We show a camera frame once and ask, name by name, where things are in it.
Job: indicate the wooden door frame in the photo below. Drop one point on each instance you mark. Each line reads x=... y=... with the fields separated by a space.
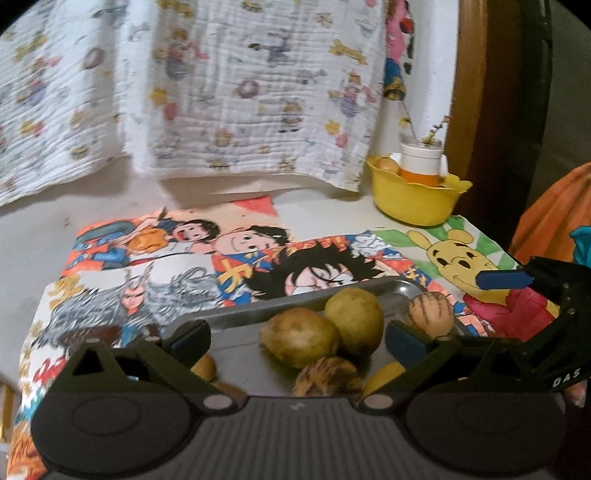
x=489 y=115

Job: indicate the green-brown apple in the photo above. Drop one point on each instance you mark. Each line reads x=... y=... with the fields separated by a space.
x=354 y=318

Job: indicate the yellow lemon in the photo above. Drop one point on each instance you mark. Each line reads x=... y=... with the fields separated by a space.
x=384 y=378

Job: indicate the orange cloth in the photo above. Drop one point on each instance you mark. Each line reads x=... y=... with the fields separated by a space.
x=545 y=212

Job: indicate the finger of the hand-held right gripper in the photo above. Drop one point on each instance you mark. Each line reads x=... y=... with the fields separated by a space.
x=503 y=279
x=554 y=330

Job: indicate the pale striped small melon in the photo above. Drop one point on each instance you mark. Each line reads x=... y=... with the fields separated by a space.
x=430 y=313

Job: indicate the white and orange jar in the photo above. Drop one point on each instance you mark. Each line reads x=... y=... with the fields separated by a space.
x=420 y=161

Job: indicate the metal tray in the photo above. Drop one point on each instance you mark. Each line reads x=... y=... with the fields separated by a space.
x=240 y=332

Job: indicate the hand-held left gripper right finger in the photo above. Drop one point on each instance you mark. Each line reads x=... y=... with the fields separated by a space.
x=406 y=344

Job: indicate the yellow plastic bowl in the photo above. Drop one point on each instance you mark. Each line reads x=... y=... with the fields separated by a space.
x=415 y=203

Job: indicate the cartoon printed table cloth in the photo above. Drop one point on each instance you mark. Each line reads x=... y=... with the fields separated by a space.
x=92 y=304

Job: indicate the printed muslin blanket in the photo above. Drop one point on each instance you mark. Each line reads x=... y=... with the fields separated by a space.
x=254 y=83
x=55 y=101

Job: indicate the dry plant twig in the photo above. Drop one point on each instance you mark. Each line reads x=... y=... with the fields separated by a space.
x=427 y=131

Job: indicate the teal cloth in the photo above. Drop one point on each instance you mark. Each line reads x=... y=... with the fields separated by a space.
x=582 y=247

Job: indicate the brownish green pear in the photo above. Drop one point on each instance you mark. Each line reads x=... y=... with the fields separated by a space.
x=298 y=337

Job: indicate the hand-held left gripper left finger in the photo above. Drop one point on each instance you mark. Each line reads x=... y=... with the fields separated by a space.
x=191 y=339

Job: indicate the dark striped round fruit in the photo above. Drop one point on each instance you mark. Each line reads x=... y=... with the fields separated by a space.
x=328 y=377

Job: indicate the pale round fruit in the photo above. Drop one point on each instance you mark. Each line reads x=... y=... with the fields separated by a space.
x=387 y=165

